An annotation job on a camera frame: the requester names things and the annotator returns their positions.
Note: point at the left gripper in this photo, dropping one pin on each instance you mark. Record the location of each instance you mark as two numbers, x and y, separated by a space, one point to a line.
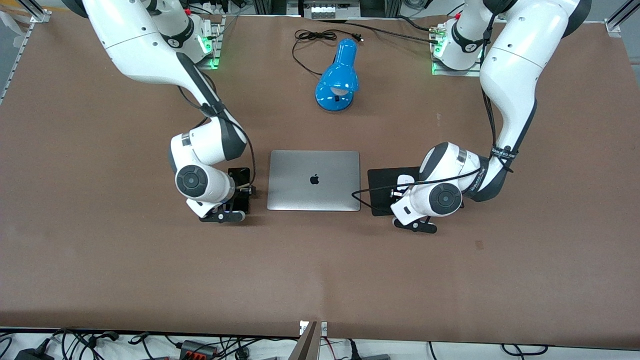
403 191

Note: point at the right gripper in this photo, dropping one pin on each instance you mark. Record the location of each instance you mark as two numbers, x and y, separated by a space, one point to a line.
240 189

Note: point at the white computer mouse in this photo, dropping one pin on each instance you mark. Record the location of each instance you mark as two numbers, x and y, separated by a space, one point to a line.
406 179

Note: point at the black smartphone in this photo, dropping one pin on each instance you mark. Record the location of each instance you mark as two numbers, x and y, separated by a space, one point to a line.
242 176

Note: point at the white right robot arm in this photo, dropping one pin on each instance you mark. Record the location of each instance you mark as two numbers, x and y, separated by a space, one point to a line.
150 45

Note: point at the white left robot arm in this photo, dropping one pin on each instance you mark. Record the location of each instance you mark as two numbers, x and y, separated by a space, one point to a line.
515 65

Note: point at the black mouse pad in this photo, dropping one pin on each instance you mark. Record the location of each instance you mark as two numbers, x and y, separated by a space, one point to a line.
382 177

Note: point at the silver laptop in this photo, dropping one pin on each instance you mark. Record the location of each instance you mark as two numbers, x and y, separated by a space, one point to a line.
312 195

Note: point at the blue desk lamp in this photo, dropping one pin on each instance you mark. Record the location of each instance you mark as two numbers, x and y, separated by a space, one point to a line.
337 80

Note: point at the aluminium profile bar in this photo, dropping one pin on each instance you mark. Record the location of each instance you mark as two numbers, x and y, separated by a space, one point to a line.
306 345

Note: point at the dark adapter with red buttons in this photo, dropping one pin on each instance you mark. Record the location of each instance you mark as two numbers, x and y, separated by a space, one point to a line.
199 349

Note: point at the black power adapter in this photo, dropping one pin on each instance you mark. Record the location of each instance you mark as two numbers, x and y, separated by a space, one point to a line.
32 354

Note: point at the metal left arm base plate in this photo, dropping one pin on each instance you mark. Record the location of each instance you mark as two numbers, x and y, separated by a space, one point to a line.
470 73

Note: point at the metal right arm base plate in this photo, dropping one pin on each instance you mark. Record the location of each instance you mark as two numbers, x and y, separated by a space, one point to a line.
216 50

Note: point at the aluminium corner bracket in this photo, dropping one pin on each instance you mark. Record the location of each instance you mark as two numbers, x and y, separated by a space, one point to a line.
40 16
613 27

